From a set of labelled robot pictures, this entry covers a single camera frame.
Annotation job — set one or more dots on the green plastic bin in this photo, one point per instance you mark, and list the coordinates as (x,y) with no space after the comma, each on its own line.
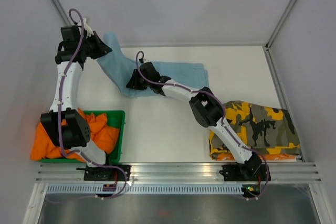
(115,117)

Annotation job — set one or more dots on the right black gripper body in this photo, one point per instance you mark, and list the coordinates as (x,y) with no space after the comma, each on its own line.
(137,83)

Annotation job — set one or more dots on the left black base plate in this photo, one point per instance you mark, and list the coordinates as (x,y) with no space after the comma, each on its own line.
(106,174)

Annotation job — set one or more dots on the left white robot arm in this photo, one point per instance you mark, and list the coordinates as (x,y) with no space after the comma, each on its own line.
(64,125)

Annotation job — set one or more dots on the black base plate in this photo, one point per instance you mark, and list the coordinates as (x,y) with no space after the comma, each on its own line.
(106,174)
(240,173)

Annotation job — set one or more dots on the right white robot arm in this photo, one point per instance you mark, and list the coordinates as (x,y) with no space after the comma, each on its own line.
(207,109)

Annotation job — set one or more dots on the orange patterned folded trousers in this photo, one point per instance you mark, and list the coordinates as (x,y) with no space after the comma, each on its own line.
(269,157)

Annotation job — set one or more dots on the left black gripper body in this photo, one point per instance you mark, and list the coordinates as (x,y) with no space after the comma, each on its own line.
(92,46)

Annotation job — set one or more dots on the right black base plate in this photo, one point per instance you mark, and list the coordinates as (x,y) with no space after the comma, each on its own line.
(240,173)

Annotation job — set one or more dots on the light blue trousers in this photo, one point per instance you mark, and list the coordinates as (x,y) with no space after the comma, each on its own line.
(119,68)

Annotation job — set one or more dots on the slotted white cable duct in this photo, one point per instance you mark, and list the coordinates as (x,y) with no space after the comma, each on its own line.
(185,189)

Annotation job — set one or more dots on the camouflage folded trousers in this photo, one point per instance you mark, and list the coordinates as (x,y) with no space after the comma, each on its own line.
(268,130)

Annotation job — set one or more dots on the aluminium mounting rail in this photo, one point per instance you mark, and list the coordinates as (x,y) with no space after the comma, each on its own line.
(194,173)

